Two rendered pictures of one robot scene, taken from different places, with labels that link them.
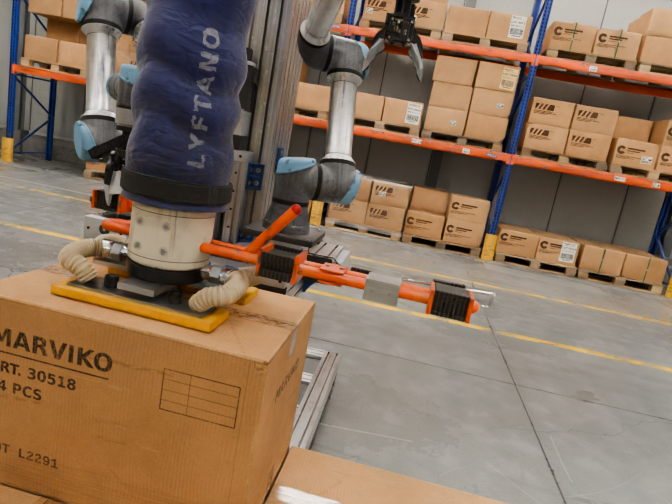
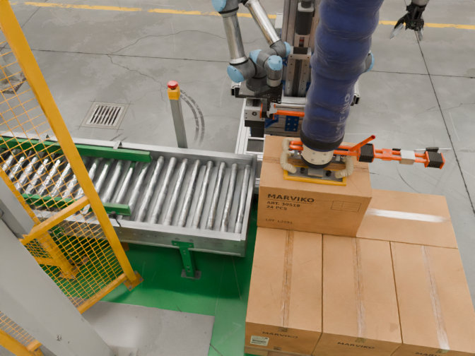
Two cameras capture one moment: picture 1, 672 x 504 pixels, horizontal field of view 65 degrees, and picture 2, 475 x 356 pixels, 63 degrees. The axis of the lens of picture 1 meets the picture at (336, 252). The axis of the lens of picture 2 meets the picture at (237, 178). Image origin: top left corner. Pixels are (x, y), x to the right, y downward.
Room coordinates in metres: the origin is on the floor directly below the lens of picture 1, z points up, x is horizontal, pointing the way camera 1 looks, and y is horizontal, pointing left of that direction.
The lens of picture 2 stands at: (-0.37, 0.78, 2.59)
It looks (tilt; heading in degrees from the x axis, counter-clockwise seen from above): 50 degrees down; 1
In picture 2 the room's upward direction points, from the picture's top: 1 degrees counter-clockwise
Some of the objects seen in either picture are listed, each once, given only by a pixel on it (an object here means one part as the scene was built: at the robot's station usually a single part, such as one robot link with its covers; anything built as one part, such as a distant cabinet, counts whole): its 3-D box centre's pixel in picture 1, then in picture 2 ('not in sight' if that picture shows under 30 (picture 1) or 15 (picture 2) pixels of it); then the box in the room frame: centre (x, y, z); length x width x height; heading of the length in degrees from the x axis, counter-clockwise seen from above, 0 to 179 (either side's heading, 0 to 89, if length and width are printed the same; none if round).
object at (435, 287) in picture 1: (449, 301); (433, 159); (1.01, -0.24, 1.07); 0.08 x 0.07 x 0.05; 82
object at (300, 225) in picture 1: (288, 214); not in sight; (1.65, 0.17, 1.09); 0.15 x 0.15 x 0.10
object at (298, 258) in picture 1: (282, 262); (365, 152); (1.07, 0.11, 1.07); 0.10 x 0.08 x 0.06; 172
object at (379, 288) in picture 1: (382, 288); (406, 157); (1.04, -0.11, 1.07); 0.07 x 0.07 x 0.04; 82
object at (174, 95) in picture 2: not in sight; (182, 142); (1.73, 1.22, 0.50); 0.07 x 0.07 x 1.00; 82
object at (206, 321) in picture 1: (142, 294); (314, 173); (1.01, 0.37, 0.97); 0.34 x 0.10 x 0.05; 82
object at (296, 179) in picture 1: (296, 177); not in sight; (1.65, 0.16, 1.20); 0.13 x 0.12 x 0.14; 109
